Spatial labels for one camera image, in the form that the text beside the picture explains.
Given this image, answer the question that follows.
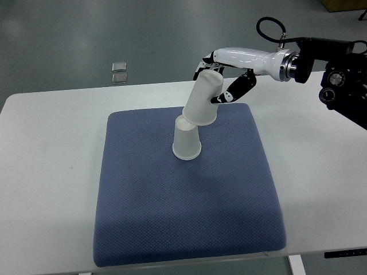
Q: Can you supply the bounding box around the black tripod foot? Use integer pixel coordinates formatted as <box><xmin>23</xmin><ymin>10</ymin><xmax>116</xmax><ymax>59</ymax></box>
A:
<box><xmin>358</xmin><ymin>10</ymin><xmax>367</xmax><ymax>21</ymax></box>

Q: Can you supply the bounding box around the brown cardboard box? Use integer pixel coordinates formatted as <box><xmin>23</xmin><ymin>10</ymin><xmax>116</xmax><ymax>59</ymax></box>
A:
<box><xmin>319</xmin><ymin>0</ymin><xmax>367</xmax><ymax>12</ymax></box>

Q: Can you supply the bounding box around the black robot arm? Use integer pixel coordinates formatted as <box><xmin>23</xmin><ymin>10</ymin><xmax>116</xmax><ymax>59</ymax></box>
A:
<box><xmin>193</xmin><ymin>38</ymin><xmax>366</xmax><ymax>128</ymax></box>

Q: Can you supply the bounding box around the white table leg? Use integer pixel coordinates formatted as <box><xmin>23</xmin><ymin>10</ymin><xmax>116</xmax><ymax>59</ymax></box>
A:
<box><xmin>288</xmin><ymin>255</ymin><xmax>306</xmax><ymax>275</ymax></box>

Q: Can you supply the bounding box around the white robotic hand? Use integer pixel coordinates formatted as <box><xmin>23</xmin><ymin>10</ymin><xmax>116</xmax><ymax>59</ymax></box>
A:
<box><xmin>193</xmin><ymin>48</ymin><xmax>296</xmax><ymax>104</ymax></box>

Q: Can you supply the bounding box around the lower metal floor plate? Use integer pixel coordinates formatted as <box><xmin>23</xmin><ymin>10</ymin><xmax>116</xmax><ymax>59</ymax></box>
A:
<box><xmin>112</xmin><ymin>73</ymin><xmax>127</xmax><ymax>85</ymax></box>

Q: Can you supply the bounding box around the metal floor plate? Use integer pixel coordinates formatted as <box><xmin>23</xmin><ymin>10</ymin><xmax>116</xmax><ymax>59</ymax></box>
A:
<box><xmin>112</xmin><ymin>73</ymin><xmax>127</xmax><ymax>85</ymax></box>
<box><xmin>111</xmin><ymin>61</ymin><xmax>127</xmax><ymax>72</ymax></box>

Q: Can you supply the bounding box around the black table control panel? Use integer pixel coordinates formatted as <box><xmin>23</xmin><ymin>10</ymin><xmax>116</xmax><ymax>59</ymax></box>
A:
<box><xmin>324</xmin><ymin>249</ymin><xmax>367</xmax><ymax>259</ymax></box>

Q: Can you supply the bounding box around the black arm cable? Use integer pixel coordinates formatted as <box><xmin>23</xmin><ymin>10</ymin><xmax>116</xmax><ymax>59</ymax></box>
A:
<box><xmin>256</xmin><ymin>17</ymin><xmax>288</xmax><ymax>51</ymax></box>

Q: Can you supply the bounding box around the upper metal floor plate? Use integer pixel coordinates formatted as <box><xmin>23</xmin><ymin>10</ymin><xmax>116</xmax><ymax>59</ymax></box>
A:
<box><xmin>111</xmin><ymin>61</ymin><xmax>127</xmax><ymax>72</ymax></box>

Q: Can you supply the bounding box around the blue fabric cushion mat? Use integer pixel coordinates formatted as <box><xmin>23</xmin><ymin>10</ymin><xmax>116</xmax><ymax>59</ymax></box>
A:
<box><xmin>93</xmin><ymin>103</ymin><xmax>286</xmax><ymax>267</ymax></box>

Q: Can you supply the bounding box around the white paper cup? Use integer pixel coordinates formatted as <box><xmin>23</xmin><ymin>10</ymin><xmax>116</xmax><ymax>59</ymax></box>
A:
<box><xmin>172</xmin><ymin>115</ymin><xmax>201</xmax><ymax>160</ymax></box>
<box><xmin>182</xmin><ymin>70</ymin><xmax>224</xmax><ymax>126</ymax></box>

